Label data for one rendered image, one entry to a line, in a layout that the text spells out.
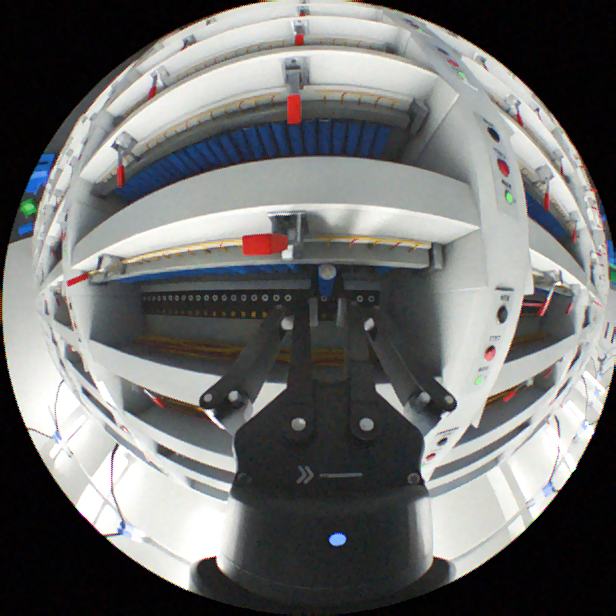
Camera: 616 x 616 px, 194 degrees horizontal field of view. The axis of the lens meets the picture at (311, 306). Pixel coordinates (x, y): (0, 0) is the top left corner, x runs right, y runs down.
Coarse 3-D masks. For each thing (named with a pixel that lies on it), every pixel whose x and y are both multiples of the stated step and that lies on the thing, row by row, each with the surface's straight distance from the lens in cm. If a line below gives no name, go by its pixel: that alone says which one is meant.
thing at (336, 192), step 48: (192, 192) 17; (240, 192) 14; (288, 192) 13; (336, 192) 13; (384, 192) 14; (432, 192) 16; (96, 240) 33; (144, 240) 23; (192, 240) 21; (432, 240) 20; (480, 240) 18; (96, 288) 50; (144, 288) 51; (192, 288) 39; (240, 288) 33; (288, 288) 30; (432, 288) 23; (480, 288) 18
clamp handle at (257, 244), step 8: (248, 240) 7; (256, 240) 7; (264, 240) 7; (272, 240) 7; (280, 240) 8; (288, 240) 11; (248, 248) 7; (256, 248) 7; (264, 248) 7; (272, 248) 7; (280, 248) 8; (288, 248) 14; (288, 256) 13
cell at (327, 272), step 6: (324, 264) 18; (330, 264) 18; (318, 270) 18; (324, 270) 18; (330, 270) 18; (318, 276) 18; (324, 276) 17; (330, 276) 17; (318, 282) 20; (324, 282) 18; (330, 282) 18; (324, 288) 20; (330, 288) 20; (324, 294) 22; (330, 294) 23
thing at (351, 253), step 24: (240, 240) 17; (384, 240) 16; (144, 264) 29; (168, 264) 25; (192, 264) 22; (216, 264) 20; (240, 264) 20; (264, 264) 19; (360, 264) 19; (384, 264) 19; (408, 264) 19
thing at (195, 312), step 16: (144, 304) 52; (160, 304) 47; (176, 304) 43; (192, 304) 40; (208, 304) 37; (224, 304) 35; (240, 304) 34; (256, 304) 32; (272, 304) 31; (288, 304) 31; (320, 304) 30; (368, 304) 31; (320, 320) 30
